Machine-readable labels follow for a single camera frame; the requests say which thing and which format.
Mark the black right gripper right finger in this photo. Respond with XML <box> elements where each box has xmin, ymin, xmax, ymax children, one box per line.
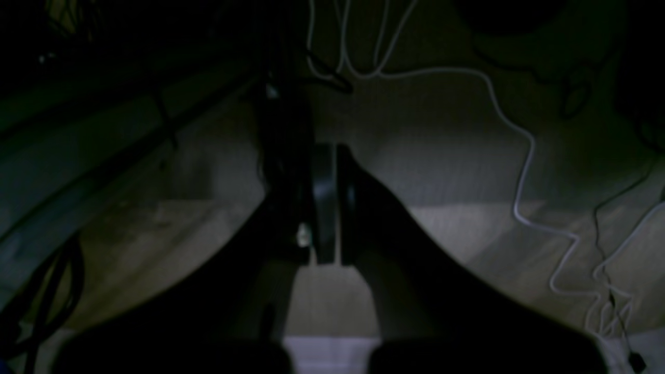
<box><xmin>336</xmin><ymin>145</ymin><xmax>608</xmax><ymax>373</ymax></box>

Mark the black cable bundle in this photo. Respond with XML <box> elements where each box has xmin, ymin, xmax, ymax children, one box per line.
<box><xmin>0</xmin><ymin>236</ymin><xmax>86</xmax><ymax>374</ymax></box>

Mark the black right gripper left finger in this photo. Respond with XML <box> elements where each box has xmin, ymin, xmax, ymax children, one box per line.
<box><xmin>52</xmin><ymin>143</ymin><xmax>336</xmax><ymax>373</ymax></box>

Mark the white cable on floor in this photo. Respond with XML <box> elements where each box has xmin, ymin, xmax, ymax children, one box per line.
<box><xmin>307</xmin><ymin>0</ymin><xmax>665</xmax><ymax>338</ymax></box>

